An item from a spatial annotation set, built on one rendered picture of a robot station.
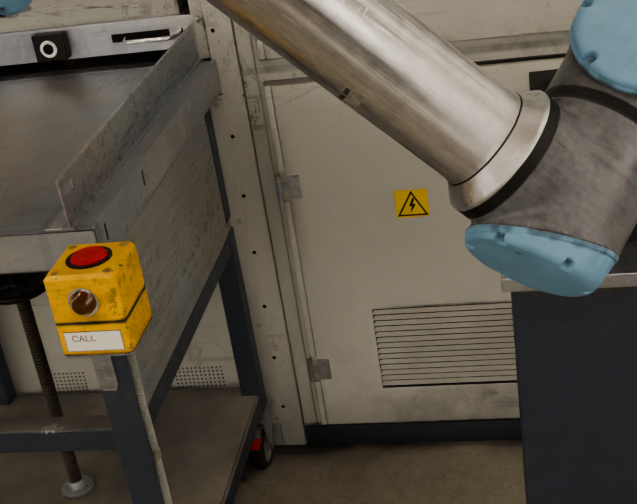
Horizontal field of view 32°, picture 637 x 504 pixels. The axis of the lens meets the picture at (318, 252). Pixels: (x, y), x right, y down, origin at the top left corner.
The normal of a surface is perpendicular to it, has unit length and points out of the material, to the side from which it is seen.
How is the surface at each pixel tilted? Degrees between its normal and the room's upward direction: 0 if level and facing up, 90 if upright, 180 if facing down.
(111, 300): 91
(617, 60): 38
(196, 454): 0
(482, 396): 90
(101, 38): 90
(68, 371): 90
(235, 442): 0
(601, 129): 48
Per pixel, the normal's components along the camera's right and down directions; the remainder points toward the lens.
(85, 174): 0.98, -0.06
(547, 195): 0.05, 0.37
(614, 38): -0.11, -0.42
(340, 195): -0.14, 0.46
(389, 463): -0.14, -0.89
